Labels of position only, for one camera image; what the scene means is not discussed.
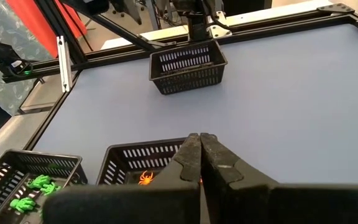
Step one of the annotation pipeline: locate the silver aluminium extrusion bar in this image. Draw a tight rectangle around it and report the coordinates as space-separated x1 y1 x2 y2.
56 35 74 93

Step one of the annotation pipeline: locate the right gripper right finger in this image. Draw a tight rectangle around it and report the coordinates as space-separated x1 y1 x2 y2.
200 133 358 224

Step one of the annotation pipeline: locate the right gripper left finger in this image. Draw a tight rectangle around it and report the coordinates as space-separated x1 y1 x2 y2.
41 133 202 224

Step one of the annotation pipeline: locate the red panel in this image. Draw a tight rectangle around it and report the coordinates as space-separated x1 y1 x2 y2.
4 0 88 60

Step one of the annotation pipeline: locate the green plastic hand toy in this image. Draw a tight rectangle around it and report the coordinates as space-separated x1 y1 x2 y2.
9 197 37 214
40 182 62 196
26 174 52 190

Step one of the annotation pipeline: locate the orange plastic spider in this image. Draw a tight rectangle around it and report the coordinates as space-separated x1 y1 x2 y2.
137 170 155 186

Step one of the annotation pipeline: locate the white metal mounting plate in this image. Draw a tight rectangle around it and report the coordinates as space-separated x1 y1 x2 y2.
206 11 233 40

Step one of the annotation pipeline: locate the grey table mat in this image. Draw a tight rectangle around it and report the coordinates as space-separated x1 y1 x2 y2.
31 23 358 187

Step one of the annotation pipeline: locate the black aluminium table frame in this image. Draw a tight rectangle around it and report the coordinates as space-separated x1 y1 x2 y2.
1 0 358 150

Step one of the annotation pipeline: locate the clear patterned plastic sheet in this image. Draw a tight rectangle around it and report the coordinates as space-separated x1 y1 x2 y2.
0 0 54 116

